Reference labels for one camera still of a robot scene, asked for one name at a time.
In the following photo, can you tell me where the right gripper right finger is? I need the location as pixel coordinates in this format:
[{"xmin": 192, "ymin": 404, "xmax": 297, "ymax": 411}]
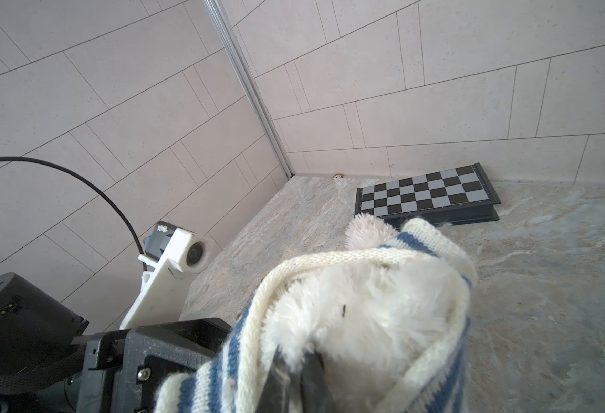
[{"xmin": 300, "ymin": 354, "xmax": 336, "ymax": 413}]

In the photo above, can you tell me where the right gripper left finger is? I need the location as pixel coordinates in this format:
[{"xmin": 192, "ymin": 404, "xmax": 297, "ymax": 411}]
[{"xmin": 255, "ymin": 350, "xmax": 302, "ymax": 413}]

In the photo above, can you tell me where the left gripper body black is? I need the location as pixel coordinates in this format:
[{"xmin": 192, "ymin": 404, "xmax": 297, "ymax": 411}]
[{"xmin": 75, "ymin": 318, "xmax": 232, "ymax": 412}]

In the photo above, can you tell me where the blue white striped sweater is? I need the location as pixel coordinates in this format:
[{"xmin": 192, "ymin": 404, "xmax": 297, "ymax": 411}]
[{"xmin": 154, "ymin": 214, "xmax": 477, "ymax": 412}]

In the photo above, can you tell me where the white teddy bear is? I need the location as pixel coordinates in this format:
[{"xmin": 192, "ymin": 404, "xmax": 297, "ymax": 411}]
[{"xmin": 259, "ymin": 214, "xmax": 476, "ymax": 412}]

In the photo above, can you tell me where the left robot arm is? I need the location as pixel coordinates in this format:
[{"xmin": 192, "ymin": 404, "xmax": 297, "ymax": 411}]
[{"xmin": 0, "ymin": 273, "xmax": 230, "ymax": 412}]

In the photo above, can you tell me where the black white chessboard box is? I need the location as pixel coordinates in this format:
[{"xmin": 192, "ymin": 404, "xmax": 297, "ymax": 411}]
[{"xmin": 354, "ymin": 163, "xmax": 500, "ymax": 230}]

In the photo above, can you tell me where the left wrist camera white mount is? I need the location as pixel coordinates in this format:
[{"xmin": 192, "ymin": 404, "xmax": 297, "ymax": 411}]
[{"xmin": 120, "ymin": 221, "xmax": 213, "ymax": 330}]

